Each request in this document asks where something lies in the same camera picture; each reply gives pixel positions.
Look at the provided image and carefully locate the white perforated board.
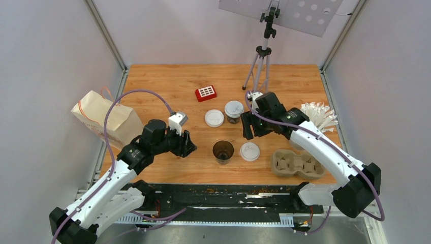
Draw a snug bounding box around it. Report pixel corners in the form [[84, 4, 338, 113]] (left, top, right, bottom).
[[219, 0, 343, 37]]

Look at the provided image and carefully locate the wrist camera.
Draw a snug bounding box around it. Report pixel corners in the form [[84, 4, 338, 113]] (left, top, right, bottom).
[[168, 111, 188, 136], [246, 91, 263, 110]]

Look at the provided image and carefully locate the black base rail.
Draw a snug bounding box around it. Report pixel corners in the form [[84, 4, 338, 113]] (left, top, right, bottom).
[[136, 184, 324, 225]]

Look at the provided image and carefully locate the paper cup of straws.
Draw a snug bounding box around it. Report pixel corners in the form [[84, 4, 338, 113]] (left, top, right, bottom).
[[300, 102, 338, 133]]

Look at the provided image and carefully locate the brown coffee cup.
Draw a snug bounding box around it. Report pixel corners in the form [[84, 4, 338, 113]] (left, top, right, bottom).
[[212, 140, 234, 164], [226, 116, 241, 124]]

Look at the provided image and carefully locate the white plastic cup lid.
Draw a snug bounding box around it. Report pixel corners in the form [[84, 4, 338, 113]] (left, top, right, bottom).
[[224, 101, 244, 118]]

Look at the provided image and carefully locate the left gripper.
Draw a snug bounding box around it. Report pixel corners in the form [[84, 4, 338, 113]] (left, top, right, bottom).
[[152, 124, 198, 158]]

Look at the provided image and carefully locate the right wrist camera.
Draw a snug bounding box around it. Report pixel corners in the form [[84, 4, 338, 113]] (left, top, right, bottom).
[[246, 91, 263, 110]]

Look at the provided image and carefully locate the cardboard cup carrier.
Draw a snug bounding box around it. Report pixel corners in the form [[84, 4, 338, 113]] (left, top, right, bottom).
[[270, 149, 326, 180]]

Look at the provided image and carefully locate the tripod stand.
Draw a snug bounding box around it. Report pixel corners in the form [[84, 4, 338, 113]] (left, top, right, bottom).
[[242, 3, 280, 93]]

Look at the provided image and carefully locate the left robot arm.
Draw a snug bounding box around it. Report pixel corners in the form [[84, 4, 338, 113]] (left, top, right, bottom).
[[49, 119, 197, 243]]

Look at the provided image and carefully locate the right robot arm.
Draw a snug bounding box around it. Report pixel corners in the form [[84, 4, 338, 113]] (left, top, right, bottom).
[[241, 91, 385, 222]]

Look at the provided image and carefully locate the red white block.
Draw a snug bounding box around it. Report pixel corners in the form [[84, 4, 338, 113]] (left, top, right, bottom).
[[195, 85, 217, 102]]

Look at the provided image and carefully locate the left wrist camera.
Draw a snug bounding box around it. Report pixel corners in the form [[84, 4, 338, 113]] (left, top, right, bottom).
[[168, 111, 188, 136]]

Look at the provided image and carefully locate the brown paper bag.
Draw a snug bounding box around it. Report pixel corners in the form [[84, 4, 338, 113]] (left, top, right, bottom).
[[71, 90, 144, 149]]

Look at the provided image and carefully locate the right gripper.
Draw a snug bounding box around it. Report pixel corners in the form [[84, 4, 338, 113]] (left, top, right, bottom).
[[240, 109, 272, 140]]

